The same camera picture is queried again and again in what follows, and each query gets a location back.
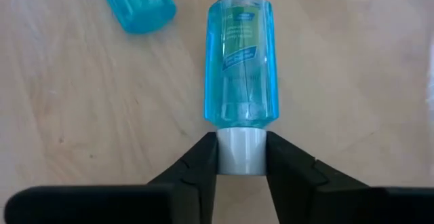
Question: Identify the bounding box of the blue mouthwash bottle white cap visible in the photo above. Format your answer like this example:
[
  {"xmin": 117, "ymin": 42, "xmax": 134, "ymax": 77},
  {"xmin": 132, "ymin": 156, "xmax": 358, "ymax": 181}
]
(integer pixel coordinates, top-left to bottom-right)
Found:
[
  {"xmin": 203, "ymin": 0, "xmax": 280, "ymax": 176},
  {"xmin": 97, "ymin": 0, "xmax": 178, "ymax": 35}
]

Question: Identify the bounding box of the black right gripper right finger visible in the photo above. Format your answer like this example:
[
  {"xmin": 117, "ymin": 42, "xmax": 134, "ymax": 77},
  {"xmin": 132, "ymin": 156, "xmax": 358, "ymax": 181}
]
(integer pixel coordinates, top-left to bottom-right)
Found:
[{"xmin": 265, "ymin": 130, "xmax": 387, "ymax": 224}]

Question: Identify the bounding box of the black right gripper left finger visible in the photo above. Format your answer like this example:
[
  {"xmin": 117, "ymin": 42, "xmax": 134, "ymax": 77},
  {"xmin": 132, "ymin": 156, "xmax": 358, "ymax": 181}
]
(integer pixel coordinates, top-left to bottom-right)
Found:
[{"xmin": 147, "ymin": 131, "xmax": 219, "ymax": 224}]

